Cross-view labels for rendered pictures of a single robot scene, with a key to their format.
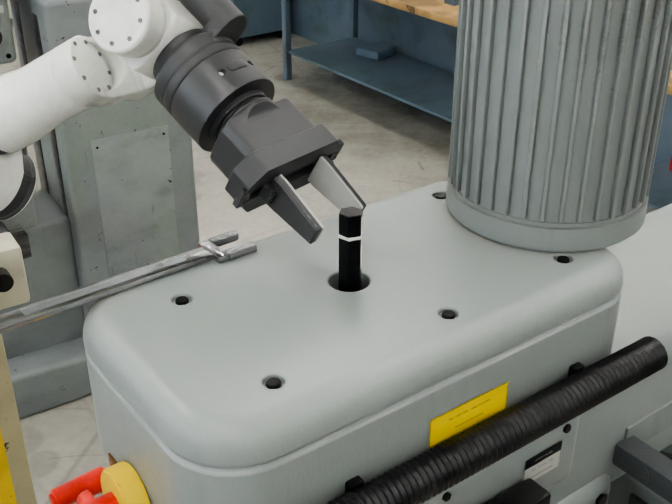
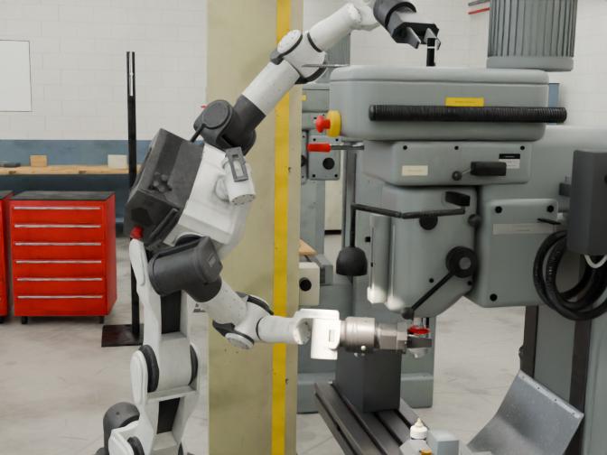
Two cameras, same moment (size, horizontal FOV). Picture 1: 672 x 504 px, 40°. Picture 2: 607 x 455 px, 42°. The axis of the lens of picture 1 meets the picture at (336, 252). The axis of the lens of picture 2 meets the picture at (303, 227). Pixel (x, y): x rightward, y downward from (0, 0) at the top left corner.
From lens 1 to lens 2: 1.30 m
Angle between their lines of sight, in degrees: 29
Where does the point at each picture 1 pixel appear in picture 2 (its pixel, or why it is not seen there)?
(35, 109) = (331, 27)
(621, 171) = (546, 33)
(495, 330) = (477, 71)
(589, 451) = (542, 177)
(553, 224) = (518, 56)
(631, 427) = (568, 176)
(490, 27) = not seen: outside the picture
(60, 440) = (319, 428)
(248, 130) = (400, 14)
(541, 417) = (494, 109)
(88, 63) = (353, 12)
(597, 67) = not seen: outside the picture
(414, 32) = not seen: outside the picture
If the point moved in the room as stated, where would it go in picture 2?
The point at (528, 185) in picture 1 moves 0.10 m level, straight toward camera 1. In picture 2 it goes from (508, 40) to (490, 36)
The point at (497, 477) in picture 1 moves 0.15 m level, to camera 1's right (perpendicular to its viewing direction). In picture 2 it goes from (483, 153) to (553, 157)
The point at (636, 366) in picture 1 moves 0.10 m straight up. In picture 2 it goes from (547, 110) to (551, 63)
